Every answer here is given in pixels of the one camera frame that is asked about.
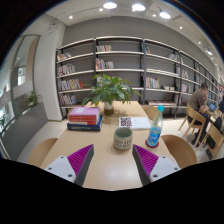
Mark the wooden chair with bag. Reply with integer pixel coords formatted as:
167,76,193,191
205,125,224,160

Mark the small plant on ledge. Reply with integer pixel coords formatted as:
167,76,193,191
27,92,41,108

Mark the clear water bottle blue label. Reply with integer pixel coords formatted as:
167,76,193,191
147,105,164,144

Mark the pink top book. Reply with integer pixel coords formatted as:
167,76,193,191
69,107,99,116

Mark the wooden chair under man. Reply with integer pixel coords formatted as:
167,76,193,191
183,105,206,145

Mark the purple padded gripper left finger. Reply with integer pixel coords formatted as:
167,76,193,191
45,144,94,186

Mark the open white booklet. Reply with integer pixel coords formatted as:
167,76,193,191
119,117,151,130

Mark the wooden chair far right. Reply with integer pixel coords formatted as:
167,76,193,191
142,105,157,120

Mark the wooden chair near left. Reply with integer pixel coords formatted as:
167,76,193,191
28,138,57,167

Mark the wooden chair near right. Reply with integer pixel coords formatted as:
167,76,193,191
162,135,197,168

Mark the red middle book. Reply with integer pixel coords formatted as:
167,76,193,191
69,115,99,125

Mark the red round coaster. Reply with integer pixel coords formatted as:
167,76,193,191
145,139,159,148

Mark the dark blue bottom book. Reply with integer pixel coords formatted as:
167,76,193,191
67,115,103,131

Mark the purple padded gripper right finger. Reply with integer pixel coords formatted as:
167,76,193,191
132,145,180,186

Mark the grey wall bookshelf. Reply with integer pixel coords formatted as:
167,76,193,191
56,36,220,117

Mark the green ceramic mug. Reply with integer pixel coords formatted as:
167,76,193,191
113,127,133,150

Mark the seated man brown shirt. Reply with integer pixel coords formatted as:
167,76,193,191
188,82,209,145

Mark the potted green plant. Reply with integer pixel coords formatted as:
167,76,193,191
81,74,142,115

